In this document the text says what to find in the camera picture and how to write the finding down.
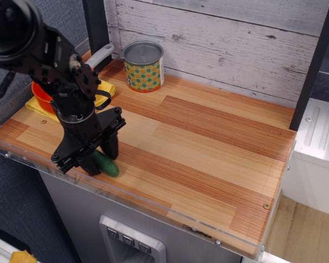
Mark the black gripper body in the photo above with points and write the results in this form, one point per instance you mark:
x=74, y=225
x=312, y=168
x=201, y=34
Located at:
x=85, y=131

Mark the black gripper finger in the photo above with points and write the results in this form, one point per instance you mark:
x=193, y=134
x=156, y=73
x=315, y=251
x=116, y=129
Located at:
x=110, y=146
x=88, y=165

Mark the green toy cucumber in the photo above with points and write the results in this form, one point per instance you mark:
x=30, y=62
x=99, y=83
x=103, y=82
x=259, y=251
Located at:
x=105, y=163

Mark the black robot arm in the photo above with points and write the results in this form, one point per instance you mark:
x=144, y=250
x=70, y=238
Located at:
x=30, y=47

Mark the yellow folded cloth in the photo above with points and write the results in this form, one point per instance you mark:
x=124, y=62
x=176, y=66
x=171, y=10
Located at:
x=40, y=102

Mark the grey toy fridge cabinet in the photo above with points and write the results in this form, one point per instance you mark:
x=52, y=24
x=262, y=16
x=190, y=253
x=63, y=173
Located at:
x=80, y=208

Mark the grey dispenser panel with buttons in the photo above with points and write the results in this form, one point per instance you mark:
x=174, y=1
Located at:
x=126, y=244

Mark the patterned can with grey lid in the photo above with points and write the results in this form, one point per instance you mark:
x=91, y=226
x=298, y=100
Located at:
x=143, y=65

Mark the clear acrylic table guard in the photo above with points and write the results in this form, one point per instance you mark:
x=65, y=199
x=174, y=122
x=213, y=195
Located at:
x=202, y=158

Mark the yellow black object bottom left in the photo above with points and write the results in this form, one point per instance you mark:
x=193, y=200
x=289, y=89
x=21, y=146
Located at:
x=14, y=250

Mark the white ribbed appliance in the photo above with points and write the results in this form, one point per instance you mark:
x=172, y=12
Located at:
x=306, y=180

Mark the orange pot with grey handle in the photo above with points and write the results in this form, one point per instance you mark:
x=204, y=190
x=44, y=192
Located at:
x=100, y=55

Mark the black vertical post left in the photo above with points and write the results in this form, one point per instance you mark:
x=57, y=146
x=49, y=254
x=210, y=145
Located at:
x=95, y=16

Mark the black vertical post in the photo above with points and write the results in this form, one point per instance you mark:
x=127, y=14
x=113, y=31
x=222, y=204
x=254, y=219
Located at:
x=95, y=16
x=310, y=79

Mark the black vertical post right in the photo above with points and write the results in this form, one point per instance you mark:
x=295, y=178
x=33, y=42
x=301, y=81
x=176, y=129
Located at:
x=310, y=79

